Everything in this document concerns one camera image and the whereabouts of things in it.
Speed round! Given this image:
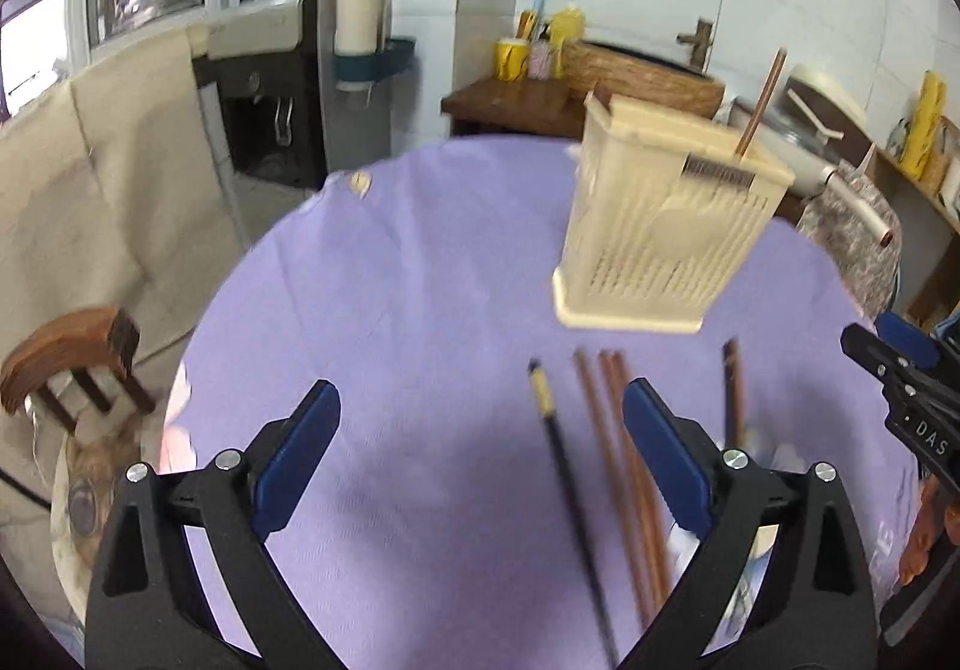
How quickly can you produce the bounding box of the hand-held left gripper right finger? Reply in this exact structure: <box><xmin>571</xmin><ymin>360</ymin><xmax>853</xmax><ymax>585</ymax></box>
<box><xmin>615</xmin><ymin>376</ymin><xmax>878</xmax><ymax>670</ymax></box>

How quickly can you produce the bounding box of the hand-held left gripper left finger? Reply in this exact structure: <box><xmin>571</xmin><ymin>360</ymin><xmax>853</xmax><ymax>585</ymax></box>
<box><xmin>84</xmin><ymin>379</ymin><xmax>342</xmax><ymax>670</ymax></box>

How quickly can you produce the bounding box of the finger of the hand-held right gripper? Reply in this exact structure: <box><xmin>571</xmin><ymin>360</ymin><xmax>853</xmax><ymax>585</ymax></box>
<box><xmin>876</xmin><ymin>312</ymin><xmax>942</xmax><ymax>371</ymax></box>
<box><xmin>840</xmin><ymin>323</ymin><xmax>960</xmax><ymax>416</ymax></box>

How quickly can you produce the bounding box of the brown wooden chopstick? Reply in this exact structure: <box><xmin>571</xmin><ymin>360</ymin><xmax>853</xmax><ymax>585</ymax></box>
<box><xmin>597</xmin><ymin>351</ymin><xmax>665</xmax><ymax>611</ymax></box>
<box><xmin>611</xmin><ymin>351</ymin><xmax>672</xmax><ymax>603</ymax></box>
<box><xmin>733</xmin><ymin>47</ymin><xmax>788</xmax><ymax>160</ymax></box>
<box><xmin>573</xmin><ymin>350</ymin><xmax>653</xmax><ymax>632</ymax></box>

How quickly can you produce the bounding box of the dark brown chopstick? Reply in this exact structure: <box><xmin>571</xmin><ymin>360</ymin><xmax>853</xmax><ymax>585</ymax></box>
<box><xmin>721</xmin><ymin>338</ymin><xmax>747</xmax><ymax>452</ymax></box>

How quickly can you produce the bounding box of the black chopstick with yellow band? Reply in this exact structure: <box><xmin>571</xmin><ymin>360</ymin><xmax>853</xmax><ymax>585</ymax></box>
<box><xmin>528</xmin><ymin>359</ymin><xmax>620</xmax><ymax>669</ymax></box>

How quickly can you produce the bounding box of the cream plastic utensil holder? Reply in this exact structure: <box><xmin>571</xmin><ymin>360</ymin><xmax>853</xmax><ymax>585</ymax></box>
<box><xmin>553</xmin><ymin>91</ymin><xmax>796</xmax><ymax>334</ymax></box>

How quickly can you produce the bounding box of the person's right hand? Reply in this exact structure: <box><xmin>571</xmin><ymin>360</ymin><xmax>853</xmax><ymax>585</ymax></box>
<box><xmin>898</xmin><ymin>475</ymin><xmax>942</xmax><ymax>585</ymax></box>

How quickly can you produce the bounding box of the paisley patterned cloth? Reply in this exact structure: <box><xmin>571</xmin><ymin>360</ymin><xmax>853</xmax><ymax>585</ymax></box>
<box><xmin>796</xmin><ymin>161</ymin><xmax>902</xmax><ymax>320</ymax></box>

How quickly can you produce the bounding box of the wooden shelf unit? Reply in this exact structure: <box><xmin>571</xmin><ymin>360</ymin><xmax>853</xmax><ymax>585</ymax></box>
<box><xmin>872</xmin><ymin>115</ymin><xmax>960</xmax><ymax>335</ymax></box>

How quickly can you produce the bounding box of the purple floral tablecloth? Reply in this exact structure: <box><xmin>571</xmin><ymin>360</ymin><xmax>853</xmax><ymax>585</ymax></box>
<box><xmin>161</xmin><ymin>137</ymin><xmax>931</xmax><ymax>670</ymax></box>

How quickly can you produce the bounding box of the cream frying pan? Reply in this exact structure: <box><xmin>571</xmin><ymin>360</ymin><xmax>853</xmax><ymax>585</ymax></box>
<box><xmin>731</xmin><ymin>100</ymin><xmax>898</xmax><ymax>250</ymax></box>

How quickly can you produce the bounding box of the yellow packet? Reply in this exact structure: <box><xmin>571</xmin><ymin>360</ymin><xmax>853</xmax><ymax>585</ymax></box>
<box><xmin>898</xmin><ymin>70</ymin><xmax>949</xmax><ymax>182</ymax></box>

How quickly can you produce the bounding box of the printed round stool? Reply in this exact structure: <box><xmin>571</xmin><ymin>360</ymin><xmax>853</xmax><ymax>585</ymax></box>
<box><xmin>46</xmin><ymin>426</ymin><xmax>192</xmax><ymax>645</ymax></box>

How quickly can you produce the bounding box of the wooden chair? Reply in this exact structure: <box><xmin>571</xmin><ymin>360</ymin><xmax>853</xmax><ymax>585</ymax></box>
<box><xmin>0</xmin><ymin>306</ymin><xmax>160</xmax><ymax>437</ymax></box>

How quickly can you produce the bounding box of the cream brown rice cooker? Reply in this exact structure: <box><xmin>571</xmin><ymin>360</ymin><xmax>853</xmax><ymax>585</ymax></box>
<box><xmin>780</xmin><ymin>64</ymin><xmax>872</xmax><ymax>148</ymax></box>

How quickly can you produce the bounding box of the beige cloth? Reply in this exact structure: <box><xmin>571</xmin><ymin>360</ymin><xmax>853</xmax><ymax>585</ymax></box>
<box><xmin>0</xmin><ymin>25</ymin><xmax>252</xmax><ymax>375</ymax></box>

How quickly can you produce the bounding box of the grey water dispenser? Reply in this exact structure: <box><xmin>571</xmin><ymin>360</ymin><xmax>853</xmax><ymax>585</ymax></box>
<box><xmin>191</xmin><ymin>0</ymin><xmax>395</xmax><ymax>191</ymax></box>

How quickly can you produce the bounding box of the brass faucet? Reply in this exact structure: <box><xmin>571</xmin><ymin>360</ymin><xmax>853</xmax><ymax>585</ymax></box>
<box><xmin>677</xmin><ymin>17</ymin><xmax>716</xmax><ymax>71</ymax></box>

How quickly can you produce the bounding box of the woven wicker basin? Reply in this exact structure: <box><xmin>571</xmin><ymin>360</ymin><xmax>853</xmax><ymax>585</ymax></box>
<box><xmin>562</xmin><ymin>40</ymin><xmax>727</xmax><ymax>121</ymax></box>

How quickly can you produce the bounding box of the dark wooden counter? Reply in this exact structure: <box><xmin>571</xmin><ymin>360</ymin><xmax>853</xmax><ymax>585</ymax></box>
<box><xmin>441</xmin><ymin>76</ymin><xmax>601</xmax><ymax>140</ymax></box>

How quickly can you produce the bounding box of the blue roll holder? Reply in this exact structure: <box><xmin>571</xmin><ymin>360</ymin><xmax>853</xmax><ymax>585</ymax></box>
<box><xmin>332</xmin><ymin>38</ymin><xmax>418</xmax><ymax>92</ymax></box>

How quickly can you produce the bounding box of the yellow cup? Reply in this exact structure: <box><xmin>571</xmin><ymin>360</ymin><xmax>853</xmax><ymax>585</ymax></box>
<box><xmin>495</xmin><ymin>38</ymin><xmax>530</xmax><ymax>82</ymax></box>

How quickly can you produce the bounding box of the yellow soap bottle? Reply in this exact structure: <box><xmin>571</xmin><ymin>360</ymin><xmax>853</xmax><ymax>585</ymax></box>
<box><xmin>550</xmin><ymin>0</ymin><xmax>587</xmax><ymax>79</ymax></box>

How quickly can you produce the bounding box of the blue toothbrush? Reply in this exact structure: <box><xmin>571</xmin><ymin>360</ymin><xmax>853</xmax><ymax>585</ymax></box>
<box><xmin>516</xmin><ymin>0</ymin><xmax>548</xmax><ymax>41</ymax></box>

